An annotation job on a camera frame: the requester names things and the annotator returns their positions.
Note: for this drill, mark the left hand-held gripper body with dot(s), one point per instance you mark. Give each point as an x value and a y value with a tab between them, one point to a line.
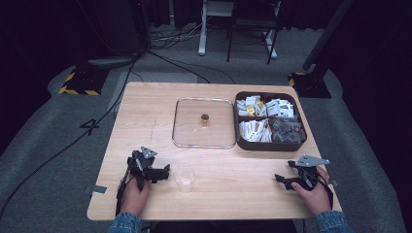
140	165

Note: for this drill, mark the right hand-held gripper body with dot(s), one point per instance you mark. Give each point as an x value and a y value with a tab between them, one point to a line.
307	173

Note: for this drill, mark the person's right hand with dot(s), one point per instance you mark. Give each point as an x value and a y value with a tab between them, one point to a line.
315	199

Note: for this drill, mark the person's left hand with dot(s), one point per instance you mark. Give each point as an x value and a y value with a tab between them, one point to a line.
134	199

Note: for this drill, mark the clear plastic cup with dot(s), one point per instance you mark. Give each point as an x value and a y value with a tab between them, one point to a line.
185	179

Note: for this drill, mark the grey tape piece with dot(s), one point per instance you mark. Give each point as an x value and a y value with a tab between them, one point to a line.
97	189
334	183

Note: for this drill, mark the dark brown compartment box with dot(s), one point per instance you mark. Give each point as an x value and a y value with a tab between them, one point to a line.
268	146

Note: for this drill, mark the pile of grey packets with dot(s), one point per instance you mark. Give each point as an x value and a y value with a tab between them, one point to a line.
287	130

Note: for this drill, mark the pile of white stick packets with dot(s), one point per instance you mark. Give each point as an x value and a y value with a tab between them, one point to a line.
256	131

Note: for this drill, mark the clear square lid gold knob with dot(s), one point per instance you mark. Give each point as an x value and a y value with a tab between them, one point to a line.
204	124

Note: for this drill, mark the pile of white printed packets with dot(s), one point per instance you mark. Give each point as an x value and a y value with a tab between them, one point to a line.
280	108

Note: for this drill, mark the pile of white yellow packets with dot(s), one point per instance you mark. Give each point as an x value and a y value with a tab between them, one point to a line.
249	105

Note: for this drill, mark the black yellow striped stand base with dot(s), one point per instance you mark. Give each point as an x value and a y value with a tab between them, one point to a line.
311	85
82	82

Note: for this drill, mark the white desk leg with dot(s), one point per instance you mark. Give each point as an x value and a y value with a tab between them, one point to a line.
202	32
271	45

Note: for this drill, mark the slanted dark metal post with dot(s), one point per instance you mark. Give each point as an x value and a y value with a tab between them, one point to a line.
327	32

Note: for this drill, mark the black metal chair frame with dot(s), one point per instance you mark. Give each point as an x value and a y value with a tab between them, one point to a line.
252	22

